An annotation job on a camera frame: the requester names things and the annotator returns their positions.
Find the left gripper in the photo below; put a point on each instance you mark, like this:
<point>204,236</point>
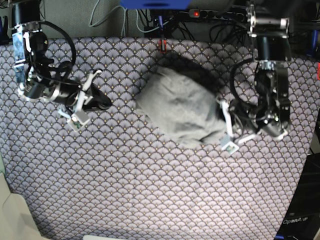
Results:
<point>237,131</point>

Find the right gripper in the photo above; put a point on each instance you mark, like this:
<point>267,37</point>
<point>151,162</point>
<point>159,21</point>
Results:
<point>98,102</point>

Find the grey T-shirt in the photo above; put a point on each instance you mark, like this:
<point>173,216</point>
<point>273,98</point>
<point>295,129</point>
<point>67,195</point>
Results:
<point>183,105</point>

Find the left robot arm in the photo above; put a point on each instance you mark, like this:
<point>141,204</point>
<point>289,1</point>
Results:
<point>269,34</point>

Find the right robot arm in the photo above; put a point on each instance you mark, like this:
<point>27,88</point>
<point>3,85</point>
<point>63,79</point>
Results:
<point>37,79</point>

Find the fan-patterned tablecloth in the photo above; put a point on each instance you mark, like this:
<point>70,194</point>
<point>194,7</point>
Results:
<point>121,177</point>

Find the orange-tipped table clamp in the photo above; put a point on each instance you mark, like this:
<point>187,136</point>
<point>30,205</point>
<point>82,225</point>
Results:
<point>162,42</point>

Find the black OpenArm box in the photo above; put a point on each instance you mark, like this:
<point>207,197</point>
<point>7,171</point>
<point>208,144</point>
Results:
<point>302,219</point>

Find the blue clamp at left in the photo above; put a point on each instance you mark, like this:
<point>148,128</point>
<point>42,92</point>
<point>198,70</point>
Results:
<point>4,38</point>

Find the blue clamp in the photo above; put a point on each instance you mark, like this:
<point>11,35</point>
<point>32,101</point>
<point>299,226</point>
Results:
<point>4,38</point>
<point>314,43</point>

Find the red clamp pad right edge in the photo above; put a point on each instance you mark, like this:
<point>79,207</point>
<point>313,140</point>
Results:
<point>318,70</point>

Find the blue clamp at right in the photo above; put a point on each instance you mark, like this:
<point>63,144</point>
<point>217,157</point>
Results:
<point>314,43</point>

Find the black power strip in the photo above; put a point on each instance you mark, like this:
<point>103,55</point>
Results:
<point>215,15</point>

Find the beige chair at corner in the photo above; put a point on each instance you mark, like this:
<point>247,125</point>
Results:
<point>16,221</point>

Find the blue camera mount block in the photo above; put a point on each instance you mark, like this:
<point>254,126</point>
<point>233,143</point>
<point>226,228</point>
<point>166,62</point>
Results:
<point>156,4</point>

